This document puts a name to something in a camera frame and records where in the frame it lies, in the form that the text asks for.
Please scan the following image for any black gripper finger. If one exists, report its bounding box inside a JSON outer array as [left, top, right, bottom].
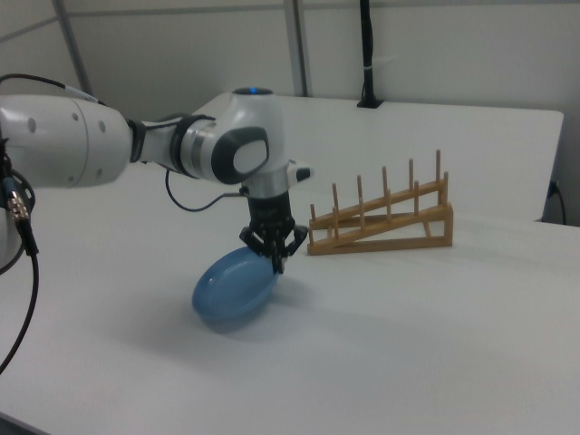
[[272, 224, 310, 276], [238, 225, 274, 260]]

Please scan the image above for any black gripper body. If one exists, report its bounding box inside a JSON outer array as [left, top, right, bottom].
[[246, 191, 296, 237]]

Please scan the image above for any blue plastic plate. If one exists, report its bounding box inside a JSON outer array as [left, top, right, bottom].
[[190, 246, 280, 334]]

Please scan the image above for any wooden plate rack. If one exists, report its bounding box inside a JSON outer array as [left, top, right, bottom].
[[306, 149, 455, 257]]

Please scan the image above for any black pole with clamp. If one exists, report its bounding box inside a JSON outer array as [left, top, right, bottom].
[[356, 0, 385, 110]]

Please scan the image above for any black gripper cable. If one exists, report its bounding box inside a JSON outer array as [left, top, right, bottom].
[[164, 169, 251, 213]]

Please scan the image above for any grey aluminium frame post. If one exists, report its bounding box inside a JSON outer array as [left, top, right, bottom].
[[53, 0, 92, 94], [285, 0, 314, 97]]

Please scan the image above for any white cable tie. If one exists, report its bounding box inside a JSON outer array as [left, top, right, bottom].
[[363, 55, 396, 73]]

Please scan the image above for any black cable with metal connector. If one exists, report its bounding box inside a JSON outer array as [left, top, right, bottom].
[[0, 135, 41, 378]]

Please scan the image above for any thin black cable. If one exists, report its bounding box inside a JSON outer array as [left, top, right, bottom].
[[0, 73, 100, 104]]

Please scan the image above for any black cable with blue plug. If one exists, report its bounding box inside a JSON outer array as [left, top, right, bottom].
[[547, 179, 568, 225]]

